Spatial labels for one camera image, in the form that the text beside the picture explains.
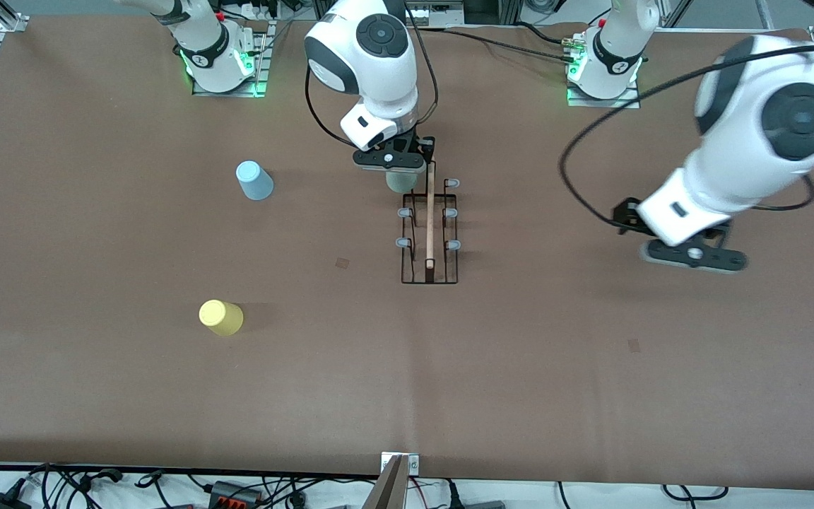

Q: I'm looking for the grey electrical device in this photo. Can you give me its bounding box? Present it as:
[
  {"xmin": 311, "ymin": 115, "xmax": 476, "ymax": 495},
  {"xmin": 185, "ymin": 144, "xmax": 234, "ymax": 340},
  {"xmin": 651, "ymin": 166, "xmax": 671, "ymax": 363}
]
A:
[{"xmin": 407, "ymin": 0, "xmax": 466, "ymax": 26}]

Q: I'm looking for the orange black connector block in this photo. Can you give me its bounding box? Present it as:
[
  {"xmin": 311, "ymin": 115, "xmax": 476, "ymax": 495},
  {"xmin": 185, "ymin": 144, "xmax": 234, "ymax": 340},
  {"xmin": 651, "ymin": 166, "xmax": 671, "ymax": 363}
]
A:
[{"xmin": 208, "ymin": 480, "xmax": 264, "ymax": 507}]

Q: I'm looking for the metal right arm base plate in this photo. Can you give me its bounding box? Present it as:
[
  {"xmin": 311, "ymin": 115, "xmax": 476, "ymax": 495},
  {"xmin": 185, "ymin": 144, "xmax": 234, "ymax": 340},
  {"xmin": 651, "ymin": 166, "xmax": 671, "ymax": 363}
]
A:
[{"xmin": 191, "ymin": 21, "xmax": 271, "ymax": 98}]

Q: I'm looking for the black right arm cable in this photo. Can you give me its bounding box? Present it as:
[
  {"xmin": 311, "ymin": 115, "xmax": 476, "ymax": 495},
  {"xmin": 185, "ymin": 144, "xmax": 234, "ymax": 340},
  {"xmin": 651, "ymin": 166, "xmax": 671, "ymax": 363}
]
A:
[{"xmin": 304, "ymin": 0, "xmax": 440, "ymax": 149}]

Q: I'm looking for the short black table cable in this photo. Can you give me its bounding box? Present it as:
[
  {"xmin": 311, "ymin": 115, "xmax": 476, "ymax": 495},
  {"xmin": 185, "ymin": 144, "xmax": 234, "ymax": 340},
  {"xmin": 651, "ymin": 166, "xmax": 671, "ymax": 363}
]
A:
[{"xmin": 517, "ymin": 20, "xmax": 567, "ymax": 45}]

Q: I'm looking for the looped black floor cable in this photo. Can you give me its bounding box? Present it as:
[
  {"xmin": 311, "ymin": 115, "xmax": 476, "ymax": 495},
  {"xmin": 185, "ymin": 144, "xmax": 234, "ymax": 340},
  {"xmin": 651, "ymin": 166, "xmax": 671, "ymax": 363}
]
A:
[{"xmin": 661, "ymin": 484, "xmax": 730, "ymax": 504}]

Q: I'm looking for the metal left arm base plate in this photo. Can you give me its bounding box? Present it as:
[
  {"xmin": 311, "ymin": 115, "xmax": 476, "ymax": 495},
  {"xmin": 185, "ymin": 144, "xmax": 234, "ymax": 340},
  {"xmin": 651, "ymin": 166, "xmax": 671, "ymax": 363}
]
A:
[{"xmin": 567, "ymin": 76, "xmax": 642, "ymax": 109}]

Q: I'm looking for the black wire cup holder rack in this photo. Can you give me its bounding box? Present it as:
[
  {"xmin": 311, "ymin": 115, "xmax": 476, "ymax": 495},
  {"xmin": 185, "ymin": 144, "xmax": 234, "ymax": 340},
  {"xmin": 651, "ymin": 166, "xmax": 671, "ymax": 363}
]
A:
[{"xmin": 396, "ymin": 161, "xmax": 462, "ymax": 286}]

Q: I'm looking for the brown table cover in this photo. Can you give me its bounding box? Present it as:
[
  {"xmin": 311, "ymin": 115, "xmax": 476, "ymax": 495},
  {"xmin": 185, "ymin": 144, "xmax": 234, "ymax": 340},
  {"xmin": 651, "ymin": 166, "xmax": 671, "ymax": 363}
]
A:
[{"xmin": 0, "ymin": 16, "xmax": 814, "ymax": 492}]

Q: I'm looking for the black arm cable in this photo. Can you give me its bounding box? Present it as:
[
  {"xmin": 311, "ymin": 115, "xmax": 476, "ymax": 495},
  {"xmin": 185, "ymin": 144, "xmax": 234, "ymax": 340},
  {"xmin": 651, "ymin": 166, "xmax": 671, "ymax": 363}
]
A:
[
  {"xmin": 558, "ymin": 41, "xmax": 814, "ymax": 235},
  {"xmin": 304, "ymin": 0, "xmax": 440, "ymax": 149}
]

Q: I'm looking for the long black table cable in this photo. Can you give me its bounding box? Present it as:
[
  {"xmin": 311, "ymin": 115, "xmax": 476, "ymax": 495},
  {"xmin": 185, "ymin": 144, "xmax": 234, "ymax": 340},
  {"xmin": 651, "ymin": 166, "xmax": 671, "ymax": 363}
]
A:
[{"xmin": 421, "ymin": 27, "xmax": 577, "ymax": 66}]

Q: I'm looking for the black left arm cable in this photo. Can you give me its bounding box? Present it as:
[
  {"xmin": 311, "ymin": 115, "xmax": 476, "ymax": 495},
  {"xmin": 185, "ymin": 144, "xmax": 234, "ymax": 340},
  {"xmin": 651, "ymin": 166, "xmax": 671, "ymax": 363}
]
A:
[{"xmin": 558, "ymin": 41, "xmax": 814, "ymax": 235}]

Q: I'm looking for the grey metal mounting bracket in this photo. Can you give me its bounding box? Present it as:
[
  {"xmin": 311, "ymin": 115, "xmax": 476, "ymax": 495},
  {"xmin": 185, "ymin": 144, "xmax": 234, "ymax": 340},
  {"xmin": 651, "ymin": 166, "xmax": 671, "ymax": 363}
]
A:
[{"xmin": 381, "ymin": 452, "xmax": 420, "ymax": 475}]

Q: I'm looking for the grey brown stand bar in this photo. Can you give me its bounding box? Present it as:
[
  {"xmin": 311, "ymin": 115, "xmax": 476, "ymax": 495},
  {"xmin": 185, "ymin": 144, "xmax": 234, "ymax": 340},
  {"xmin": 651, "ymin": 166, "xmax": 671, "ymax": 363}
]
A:
[{"xmin": 362, "ymin": 455, "xmax": 409, "ymax": 509}]

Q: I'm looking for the yellow plastic cup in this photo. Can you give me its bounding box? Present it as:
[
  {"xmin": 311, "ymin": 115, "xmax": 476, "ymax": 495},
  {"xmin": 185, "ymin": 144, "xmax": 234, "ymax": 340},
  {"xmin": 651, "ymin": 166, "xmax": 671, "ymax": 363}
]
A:
[{"xmin": 199, "ymin": 300, "xmax": 244, "ymax": 337}]

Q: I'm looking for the light blue plastic cup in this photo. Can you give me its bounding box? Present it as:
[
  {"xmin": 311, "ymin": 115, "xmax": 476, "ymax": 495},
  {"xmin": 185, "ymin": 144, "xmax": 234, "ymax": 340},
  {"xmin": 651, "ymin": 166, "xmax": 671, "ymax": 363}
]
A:
[{"xmin": 235, "ymin": 160, "xmax": 275, "ymax": 201}]

